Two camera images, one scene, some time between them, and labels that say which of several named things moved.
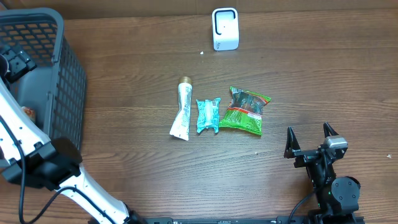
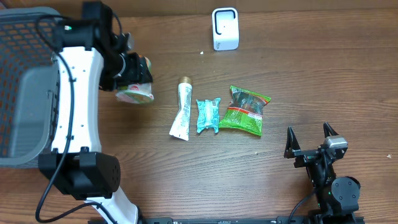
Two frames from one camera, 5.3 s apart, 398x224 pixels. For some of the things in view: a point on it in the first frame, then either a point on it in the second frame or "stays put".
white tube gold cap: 180,128 stays put
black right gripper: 304,155 stays put
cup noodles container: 30,112 to 137,93
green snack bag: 244,111 stays put
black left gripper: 21,63 to 138,73
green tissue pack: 208,114 stays put
